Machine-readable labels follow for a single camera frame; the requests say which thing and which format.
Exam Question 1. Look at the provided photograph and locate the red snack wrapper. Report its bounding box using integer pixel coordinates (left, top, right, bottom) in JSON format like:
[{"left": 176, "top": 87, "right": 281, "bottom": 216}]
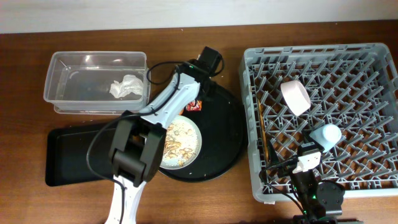
[{"left": 185, "top": 100, "right": 202, "bottom": 111}]

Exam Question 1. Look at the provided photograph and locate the light blue plastic cup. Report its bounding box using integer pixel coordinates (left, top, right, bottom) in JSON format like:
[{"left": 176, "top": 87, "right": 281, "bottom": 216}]
[{"left": 310, "top": 124, "right": 342, "bottom": 153}]

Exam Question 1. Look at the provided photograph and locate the wooden chopstick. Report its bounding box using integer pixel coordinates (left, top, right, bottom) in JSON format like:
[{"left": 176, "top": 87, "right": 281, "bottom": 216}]
[{"left": 257, "top": 99, "right": 269, "bottom": 164}]

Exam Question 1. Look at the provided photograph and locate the grey plate with food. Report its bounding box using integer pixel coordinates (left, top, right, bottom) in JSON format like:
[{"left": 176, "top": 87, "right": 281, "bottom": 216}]
[{"left": 160, "top": 115, "right": 202, "bottom": 170}]

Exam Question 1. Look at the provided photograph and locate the pink plastic bowl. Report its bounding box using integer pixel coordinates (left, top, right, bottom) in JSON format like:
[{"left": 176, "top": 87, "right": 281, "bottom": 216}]
[{"left": 280, "top": 80, "right": 311, "bottom": 116}]

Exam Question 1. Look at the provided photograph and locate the white paper napkin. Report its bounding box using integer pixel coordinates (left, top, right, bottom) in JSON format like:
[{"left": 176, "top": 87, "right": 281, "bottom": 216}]
[{"left": 109, "top": 75, "right": 144, "bottom": 98}]

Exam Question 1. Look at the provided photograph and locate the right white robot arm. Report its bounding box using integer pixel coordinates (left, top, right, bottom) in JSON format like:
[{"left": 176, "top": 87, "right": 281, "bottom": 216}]
[{"left": 259, "top": 158, "right": 345, "bottom": 224}]

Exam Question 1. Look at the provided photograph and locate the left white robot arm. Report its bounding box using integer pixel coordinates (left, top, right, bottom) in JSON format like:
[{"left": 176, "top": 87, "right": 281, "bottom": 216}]
[{"left": 89, "top": 59, "right": 224, "bottom": 223}]

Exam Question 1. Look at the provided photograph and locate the grey plastic dishwasher rack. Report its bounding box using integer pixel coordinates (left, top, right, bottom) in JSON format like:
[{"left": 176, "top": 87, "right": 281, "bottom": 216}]
[{"left": 239, "top": 43, "right": 397, "bottom": 203}]

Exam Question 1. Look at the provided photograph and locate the round black serving tray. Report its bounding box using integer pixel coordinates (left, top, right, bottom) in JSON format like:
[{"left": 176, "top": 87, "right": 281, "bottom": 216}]
[{"left": 159, "top": 85, "right": 247, "bottom": 182}]

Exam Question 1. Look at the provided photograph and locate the clear plastic storage box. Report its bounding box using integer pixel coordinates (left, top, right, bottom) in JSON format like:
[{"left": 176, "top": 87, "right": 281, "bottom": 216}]
[{"left": 44, "top": 51, "right": 150, "bottom": 115}]

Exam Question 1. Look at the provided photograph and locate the black rectangular bin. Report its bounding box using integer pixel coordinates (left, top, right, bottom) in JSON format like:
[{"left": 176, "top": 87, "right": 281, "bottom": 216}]
[{"left": 45, "top": 123, "right": 116, "bottom": 187}]

